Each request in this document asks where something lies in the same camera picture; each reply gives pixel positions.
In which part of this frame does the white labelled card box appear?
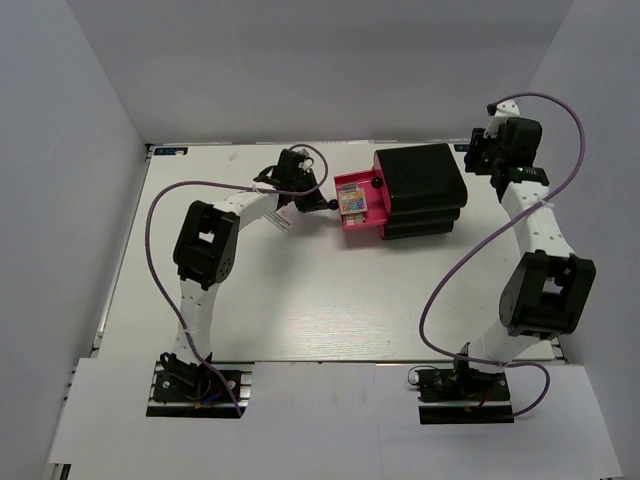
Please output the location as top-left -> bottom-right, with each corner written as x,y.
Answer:
264,207 -> 297,234

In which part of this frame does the colourful eyeshadow palette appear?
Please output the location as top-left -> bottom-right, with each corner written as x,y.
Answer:
337,183 -> 368,216

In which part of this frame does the pink brown eyeshadow palette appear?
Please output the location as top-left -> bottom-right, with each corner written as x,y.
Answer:
342,212 -> 366,228

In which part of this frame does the black drawer organizer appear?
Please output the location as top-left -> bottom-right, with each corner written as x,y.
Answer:
374,143 -> 468,240

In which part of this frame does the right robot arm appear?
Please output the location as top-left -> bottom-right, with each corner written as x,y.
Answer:
451,116 -> 596,399

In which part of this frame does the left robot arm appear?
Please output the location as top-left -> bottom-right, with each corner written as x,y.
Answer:
171,145 -> 329,399

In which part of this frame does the blue label left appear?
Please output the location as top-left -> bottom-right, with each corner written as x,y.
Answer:
153,147 -> 188,156

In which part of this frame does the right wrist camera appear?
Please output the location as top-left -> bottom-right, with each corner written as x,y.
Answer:
483,99 -> 521,139

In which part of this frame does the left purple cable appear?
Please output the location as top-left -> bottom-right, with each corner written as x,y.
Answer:
144,144 -> 329,417

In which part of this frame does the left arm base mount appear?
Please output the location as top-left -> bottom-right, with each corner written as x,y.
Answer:
146,353 -> 255,419

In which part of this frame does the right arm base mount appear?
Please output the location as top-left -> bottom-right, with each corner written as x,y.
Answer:
407,362 -> 514,425

